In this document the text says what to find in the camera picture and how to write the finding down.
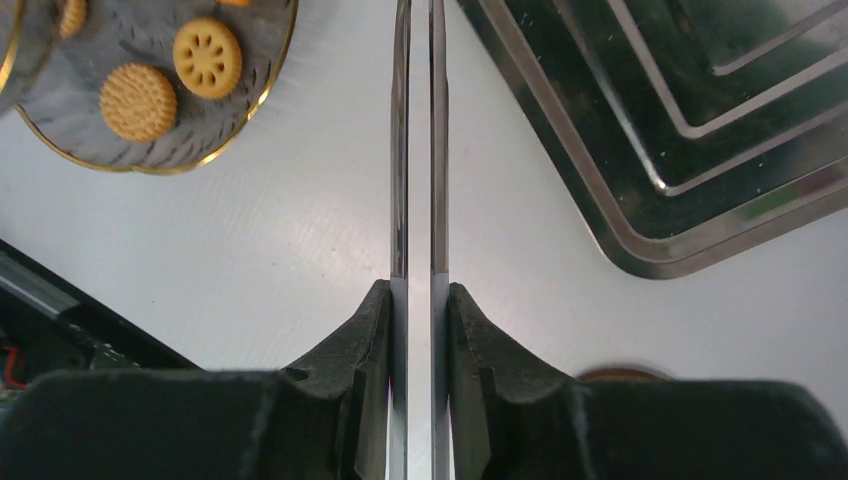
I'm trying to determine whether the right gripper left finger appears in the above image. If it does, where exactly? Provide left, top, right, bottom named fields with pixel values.
left=1, top=280, right=392, bottom=479

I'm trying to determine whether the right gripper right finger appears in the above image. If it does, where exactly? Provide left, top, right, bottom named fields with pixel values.
left=448, top=283, right=847, bottom=479

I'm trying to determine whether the metal serving tray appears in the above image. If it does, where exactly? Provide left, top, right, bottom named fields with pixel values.
left=461, top=1, right=847, bottom=279

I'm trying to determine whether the orange round biscuit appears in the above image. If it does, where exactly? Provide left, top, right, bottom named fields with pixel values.
left=99, top=63, right=178, bottom=143
left=59, top=0, right=87, bottom=38

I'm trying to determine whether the three-tier glass dessert stand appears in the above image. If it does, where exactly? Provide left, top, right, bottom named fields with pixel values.
left=1, top=1, right=298, bottom=174

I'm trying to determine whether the orange lotus-pattern biscuit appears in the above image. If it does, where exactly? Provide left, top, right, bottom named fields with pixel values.
left=172, top=17, right=242, bottom=100

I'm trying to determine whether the orange fish-shaped pastry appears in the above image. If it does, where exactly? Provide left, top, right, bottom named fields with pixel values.
left=217, top=0, right=253, bottom=8

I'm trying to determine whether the dark brown round coaster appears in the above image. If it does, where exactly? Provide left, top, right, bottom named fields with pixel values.
left=576, top=366, right=668, bottom=382

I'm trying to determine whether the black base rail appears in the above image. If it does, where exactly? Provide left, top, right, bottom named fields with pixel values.
left=1, top=241, right=198, bottom=401

